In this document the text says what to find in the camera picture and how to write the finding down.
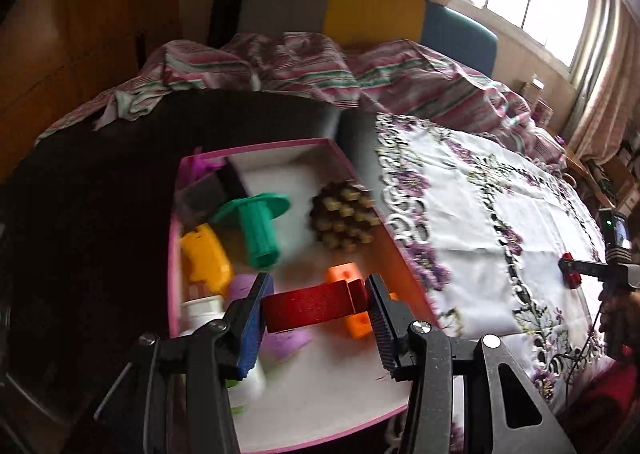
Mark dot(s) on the brown knobbed massager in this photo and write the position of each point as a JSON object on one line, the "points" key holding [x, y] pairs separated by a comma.
{"points": [[345, 219]]}

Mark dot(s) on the black rolled mat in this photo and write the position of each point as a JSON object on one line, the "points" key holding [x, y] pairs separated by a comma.
{"points": [[230, 4]]}

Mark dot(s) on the white floral embroidered tablecloth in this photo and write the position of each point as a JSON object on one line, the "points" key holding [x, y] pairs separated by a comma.
{"points": [[475, 214]]}

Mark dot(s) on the purple yellow oval compact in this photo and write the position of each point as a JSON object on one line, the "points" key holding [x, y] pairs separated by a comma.
{"points": [[285, 344]]}

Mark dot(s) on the grey black cylinder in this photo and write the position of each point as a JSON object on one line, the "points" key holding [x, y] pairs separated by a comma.
{"points": [[205, 196]]}

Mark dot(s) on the red lipstick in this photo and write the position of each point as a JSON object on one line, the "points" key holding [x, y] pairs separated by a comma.
{"points": [[571, 270]]}

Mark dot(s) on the pink shallow cardboard box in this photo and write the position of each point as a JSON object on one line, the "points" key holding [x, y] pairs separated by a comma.
{"points": [[325, 384]]}

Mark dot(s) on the red toy block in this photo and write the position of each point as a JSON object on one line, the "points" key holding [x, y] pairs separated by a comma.
{"points": [[310, 306]]}

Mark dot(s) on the green plastic spool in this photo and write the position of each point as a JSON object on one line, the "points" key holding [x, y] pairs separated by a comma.
{"points": [[257, 234]]}

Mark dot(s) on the person's red clothing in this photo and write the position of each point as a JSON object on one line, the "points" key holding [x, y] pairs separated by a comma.
{"points": [[615, 394]]}

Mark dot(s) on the white bottle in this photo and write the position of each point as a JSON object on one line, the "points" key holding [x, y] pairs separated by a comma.
{"points": [[200, 311]]}

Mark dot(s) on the small pink patterned box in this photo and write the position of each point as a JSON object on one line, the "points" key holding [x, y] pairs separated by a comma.
{"points": [[544, 113]]}

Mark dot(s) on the orange toy block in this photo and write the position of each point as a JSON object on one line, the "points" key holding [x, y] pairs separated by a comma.
{"points": [[345, 274]]}

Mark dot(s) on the person's right hand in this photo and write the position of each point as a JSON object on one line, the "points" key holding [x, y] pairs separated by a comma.
{"points": [[615, 319]]}

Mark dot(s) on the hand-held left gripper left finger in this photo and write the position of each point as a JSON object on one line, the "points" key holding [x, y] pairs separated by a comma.
{"points": [[252, 329]]}

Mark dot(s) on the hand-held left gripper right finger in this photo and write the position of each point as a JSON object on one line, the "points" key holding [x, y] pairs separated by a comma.
{"points": [[382, 329]]}

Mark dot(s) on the wooden wardrobe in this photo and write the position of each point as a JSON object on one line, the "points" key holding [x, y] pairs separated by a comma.
{"points": [[75, 34]]}

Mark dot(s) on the pink striped blanket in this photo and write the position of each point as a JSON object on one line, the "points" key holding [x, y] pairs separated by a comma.
{"points": [[425, 79]]}

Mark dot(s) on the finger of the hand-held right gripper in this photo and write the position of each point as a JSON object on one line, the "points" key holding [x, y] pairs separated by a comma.
{"points": [[590, 268]]}

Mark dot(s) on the small white box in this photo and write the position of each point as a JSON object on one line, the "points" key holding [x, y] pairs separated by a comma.
{"points": [[534, 87]]}

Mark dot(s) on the cluttered wooden side table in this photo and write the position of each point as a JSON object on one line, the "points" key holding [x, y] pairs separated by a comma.
{"points": [[605, 169]]}

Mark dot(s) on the grey yellow blue headboard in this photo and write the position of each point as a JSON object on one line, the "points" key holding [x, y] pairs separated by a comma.
{"points": [[370, 9]]}

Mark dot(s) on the yellow toy block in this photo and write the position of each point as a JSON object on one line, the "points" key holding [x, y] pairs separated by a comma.
{"points": [[205, 259]]}

